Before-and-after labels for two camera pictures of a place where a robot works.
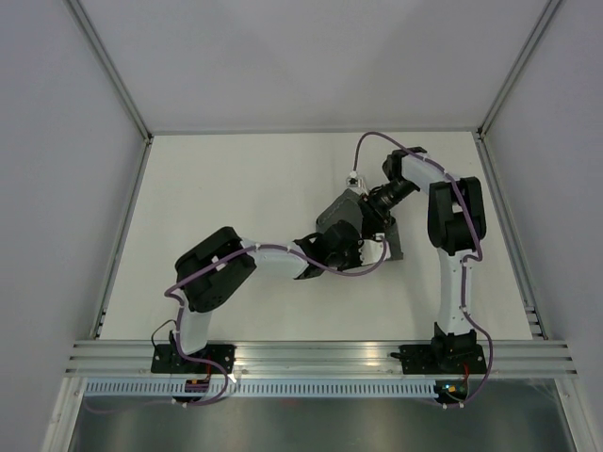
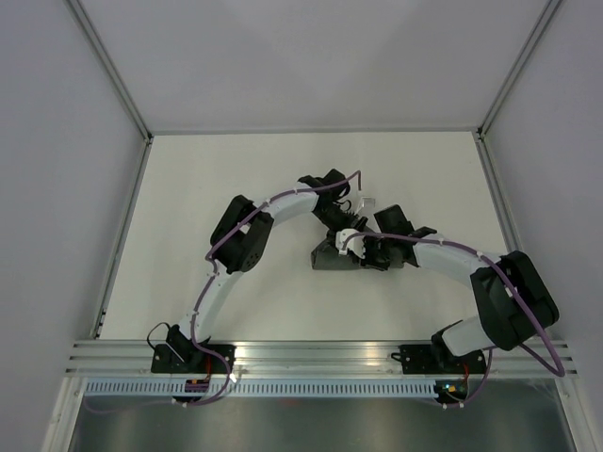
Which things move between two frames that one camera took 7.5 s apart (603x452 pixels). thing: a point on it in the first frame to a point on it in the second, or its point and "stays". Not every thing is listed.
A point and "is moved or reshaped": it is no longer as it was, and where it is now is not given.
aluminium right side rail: x=529 y=289 stays
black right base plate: x=442 y=359 stays
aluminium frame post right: x=542 y=25 stays
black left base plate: x=166 y=358 stays
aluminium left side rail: x=108 y=282 stays
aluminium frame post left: x=107 y=67 stays
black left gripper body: x=350 y=258 to x=334 y=219
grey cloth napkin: x=348 y=207 is moved or reshaped
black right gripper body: x=385 y=200 to x=378 y=253
